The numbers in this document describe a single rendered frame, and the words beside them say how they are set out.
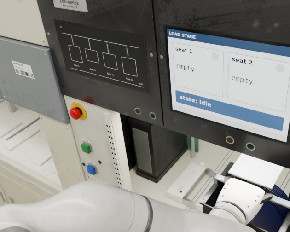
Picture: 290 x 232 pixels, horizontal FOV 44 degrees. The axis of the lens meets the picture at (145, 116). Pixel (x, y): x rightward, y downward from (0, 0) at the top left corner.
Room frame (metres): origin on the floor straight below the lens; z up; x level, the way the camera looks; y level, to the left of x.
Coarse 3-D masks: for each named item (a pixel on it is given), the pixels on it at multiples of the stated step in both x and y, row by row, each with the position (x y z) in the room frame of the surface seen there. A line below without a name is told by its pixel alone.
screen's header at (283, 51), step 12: (168, 36) 0.75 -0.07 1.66; (180, 36) 0.73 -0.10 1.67; (192, 36) 0.72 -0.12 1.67; (204, 36) 0.70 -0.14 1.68; (216, 36) 0.68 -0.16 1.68; (240, 48) 0.65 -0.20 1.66; (252, 48) 0.63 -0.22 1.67; (264, 48) 0.62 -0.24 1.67; (276, 48) 0.60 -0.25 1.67; (288, 48) 0.59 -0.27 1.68
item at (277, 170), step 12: (240, 156) 0.78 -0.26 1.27; (228, 168) 0.83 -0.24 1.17; (240, 168) 0.72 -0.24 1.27; (252, 168) 0.72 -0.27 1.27; (264, 168) 0.71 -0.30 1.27; (276, 168) 0.71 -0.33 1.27; (216, 180) 0.78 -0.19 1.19; (252, 180) 0.67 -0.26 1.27; (264, 180) 0.67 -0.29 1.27; (276, 180) 0.67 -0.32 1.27; (216, 192) 0.76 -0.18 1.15; (204, 204) 0.70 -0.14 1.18; (288, 204) 0.65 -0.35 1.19; (288, 216) 0.63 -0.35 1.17; (288, 228) 0.66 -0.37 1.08
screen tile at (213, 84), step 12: (180, 48) 0.74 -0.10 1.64; (192, 48) 0.72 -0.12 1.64; (204, 48) 0.70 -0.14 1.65; (180, 60) 0.74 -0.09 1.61; (192, 60) 0.72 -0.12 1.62; (204, 60) 0.70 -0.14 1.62; (180, 72) 0.74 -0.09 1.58; (216, 72) 0.68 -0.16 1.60; (180, 84) 0.74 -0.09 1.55; (192, 84) 0.72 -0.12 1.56; (204, 84) 0.70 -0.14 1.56; (216, 84) 0.68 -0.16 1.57
